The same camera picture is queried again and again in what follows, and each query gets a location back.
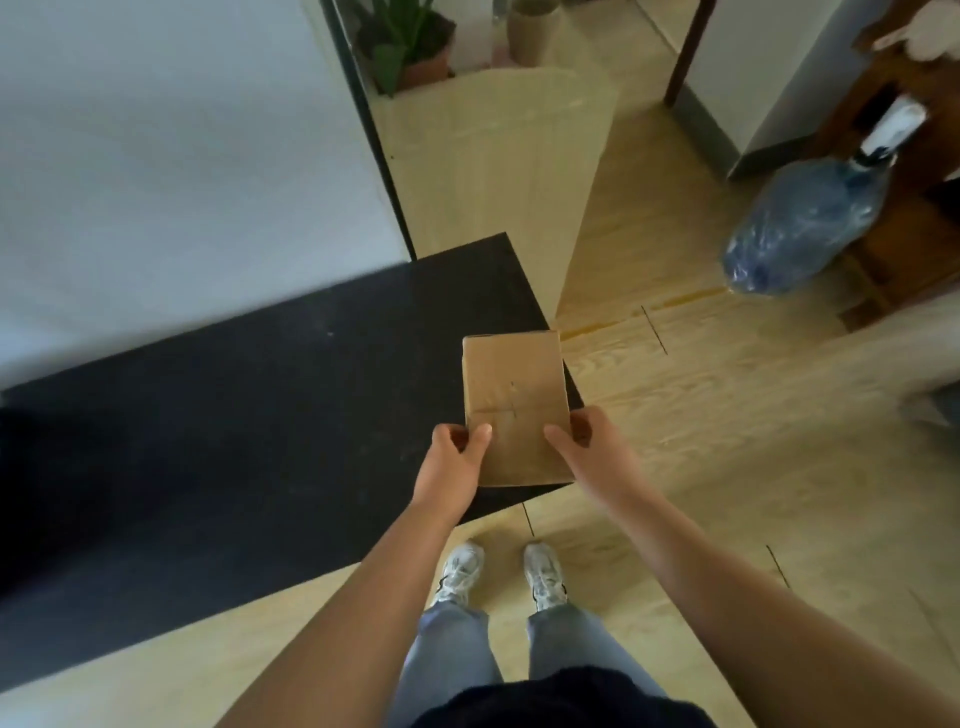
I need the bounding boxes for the person's right hand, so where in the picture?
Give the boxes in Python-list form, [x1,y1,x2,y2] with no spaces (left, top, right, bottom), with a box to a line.
[543,405,648,516]

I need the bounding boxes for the person's left hand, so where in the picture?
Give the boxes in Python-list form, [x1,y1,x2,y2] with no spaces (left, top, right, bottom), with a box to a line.
[411,423,494,532]

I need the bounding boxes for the brown cardboard box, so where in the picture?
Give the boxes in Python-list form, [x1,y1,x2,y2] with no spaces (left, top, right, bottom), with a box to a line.
[461,330,576,489]

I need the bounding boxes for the person's right forearm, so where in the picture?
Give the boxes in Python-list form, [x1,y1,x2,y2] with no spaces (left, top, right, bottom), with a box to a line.
[603,477,960,728]

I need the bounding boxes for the person's left forearm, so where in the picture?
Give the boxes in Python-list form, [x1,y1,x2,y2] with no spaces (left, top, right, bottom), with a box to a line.
[213,498,460,728]

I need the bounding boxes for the person's left white sneaker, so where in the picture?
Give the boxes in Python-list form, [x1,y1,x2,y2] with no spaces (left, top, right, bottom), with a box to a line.
[433,543,486,607]

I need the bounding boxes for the person's white sneaker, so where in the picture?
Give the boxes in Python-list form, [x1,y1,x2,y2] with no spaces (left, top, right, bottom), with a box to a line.
[433,543,486,607]
[522,541,569,615]

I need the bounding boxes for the person's right white sneaker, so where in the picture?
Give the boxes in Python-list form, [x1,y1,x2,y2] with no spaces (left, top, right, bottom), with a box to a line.
[522,541,569,615]

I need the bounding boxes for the person's blue jeans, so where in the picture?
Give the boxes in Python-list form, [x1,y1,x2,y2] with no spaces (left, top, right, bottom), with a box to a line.
[386,600,669,728]

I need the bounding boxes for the black floor mat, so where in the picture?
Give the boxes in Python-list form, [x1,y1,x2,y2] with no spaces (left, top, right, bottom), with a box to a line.
[0,232,586,695]

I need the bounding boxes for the person's dark shirt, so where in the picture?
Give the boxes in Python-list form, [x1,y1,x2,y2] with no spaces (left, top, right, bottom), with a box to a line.
[412,666,720,728]

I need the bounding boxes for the blue water jug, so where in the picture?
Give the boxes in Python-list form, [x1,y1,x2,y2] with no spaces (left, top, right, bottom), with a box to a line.
[721,96,930,297]

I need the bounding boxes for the green potted plant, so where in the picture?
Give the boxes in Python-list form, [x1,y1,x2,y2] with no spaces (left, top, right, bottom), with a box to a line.
[352,0,459,99]

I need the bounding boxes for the beige ribbed vase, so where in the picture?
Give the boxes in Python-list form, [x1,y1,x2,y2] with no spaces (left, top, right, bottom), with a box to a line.
[506,0,564,69]

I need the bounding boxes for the brown wooden stand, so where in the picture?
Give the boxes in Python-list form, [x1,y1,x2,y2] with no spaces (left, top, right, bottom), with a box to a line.
[813,0,960,333]

